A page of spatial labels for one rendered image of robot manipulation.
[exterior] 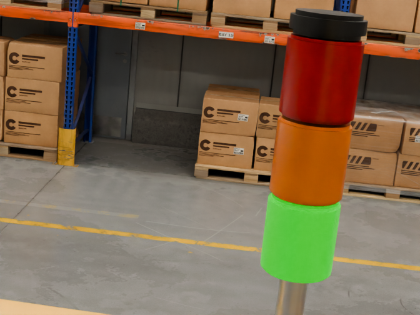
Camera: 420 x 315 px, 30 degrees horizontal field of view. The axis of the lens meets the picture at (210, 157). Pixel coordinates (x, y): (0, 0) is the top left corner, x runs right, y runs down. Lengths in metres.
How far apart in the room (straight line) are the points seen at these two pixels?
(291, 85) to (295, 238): 0.10
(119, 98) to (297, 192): 9.06
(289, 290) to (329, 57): 0.17
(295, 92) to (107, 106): 9.11
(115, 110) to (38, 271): 4.09
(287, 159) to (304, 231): 0.05
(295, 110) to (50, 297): 5.01
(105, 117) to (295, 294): 9.11
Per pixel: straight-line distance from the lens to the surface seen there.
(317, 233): 0.53
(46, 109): 8.47
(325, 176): 0.51
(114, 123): 9.63
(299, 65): 0.50
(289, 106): 0.51
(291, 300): 0.56
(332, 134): 0.51
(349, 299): 5.89
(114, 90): 9.55
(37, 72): 8.43
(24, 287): 5.60
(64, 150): 8.38
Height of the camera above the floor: 2.37
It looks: 15 degrees down
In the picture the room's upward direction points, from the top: 6 degrees clockwise
